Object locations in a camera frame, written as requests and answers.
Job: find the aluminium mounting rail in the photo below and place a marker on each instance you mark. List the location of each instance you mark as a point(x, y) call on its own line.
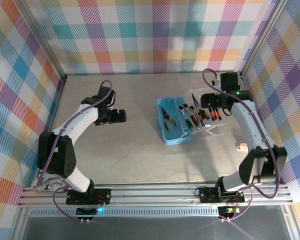
point(152, 195)

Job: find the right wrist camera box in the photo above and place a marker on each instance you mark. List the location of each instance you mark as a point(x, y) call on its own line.
point(216, 82)

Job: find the small pink white eraser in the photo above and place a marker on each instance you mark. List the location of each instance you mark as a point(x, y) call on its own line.
point(242, 146)

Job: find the aluminium side rail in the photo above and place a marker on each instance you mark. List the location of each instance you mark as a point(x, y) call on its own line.
point(251, 110)
point(57, 100)

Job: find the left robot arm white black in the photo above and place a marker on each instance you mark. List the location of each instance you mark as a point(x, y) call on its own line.
point(57, 155)

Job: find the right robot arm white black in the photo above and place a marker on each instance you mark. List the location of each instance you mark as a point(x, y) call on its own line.
point(255, 165)

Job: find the small controller board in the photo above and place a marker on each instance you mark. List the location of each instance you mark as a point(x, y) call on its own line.
point(228, 210)
point(87, 212)

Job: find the blue toolbox with clear lid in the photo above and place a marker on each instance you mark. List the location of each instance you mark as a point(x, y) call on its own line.
point(172, 137)

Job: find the printed paper packet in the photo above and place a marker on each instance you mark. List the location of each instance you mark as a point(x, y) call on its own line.
point(46, 186)

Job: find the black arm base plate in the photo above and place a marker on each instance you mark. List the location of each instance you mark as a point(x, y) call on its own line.
point(207, 195)
point(100, 196)

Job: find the long red black ratchet wrench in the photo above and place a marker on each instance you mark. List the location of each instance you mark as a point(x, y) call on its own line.
point(188, 122)

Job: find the aluminium frame post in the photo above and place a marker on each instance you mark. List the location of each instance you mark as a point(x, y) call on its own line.
point(262, 37)
point(50, 50)

